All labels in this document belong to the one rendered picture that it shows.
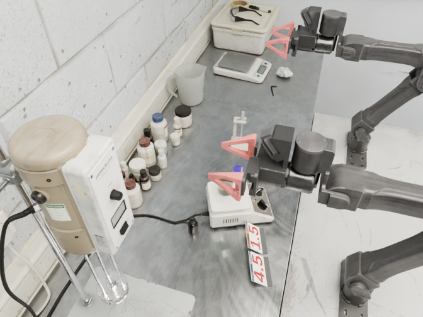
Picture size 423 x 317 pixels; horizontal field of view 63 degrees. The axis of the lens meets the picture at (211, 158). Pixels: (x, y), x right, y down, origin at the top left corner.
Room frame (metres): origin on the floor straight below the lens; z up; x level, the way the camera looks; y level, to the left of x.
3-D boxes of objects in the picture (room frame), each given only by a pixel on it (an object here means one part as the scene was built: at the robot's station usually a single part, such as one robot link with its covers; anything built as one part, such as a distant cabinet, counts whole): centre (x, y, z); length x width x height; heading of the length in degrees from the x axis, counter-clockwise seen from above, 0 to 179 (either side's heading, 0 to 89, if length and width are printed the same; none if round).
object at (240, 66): (1.58, -0.16, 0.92); 0.26 x 0.19 x 0.05; 67
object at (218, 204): (0.69, -0.05, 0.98); 0.12 x 0.12 x 0.01; 7
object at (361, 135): (0.98, -0.55, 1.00); 0.09 x 0.06 x 0.06; 163
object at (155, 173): (0.84, 0.20, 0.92); 0.04 x 0.04 x 0.04
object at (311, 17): (1.06, -0.30, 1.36); 0.07 x 0.06 x 0.11; 162
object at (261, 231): (0.58, -0.13, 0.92); 0.09 x 0.06 x 0.04; 1
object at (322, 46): (1.04, -0.36, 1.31); 0.07 x 0.06 x 0.07; 73
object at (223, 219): (0.69, -0.08, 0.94); 0.22 x 0.13 x 0.08; 97
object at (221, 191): (0.70, -0.05, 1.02); 0.06 x 0.05 x 0.08; 136
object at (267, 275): (0.48, -0.14, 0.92); 0.09 x 0.06 x 0.04; 1
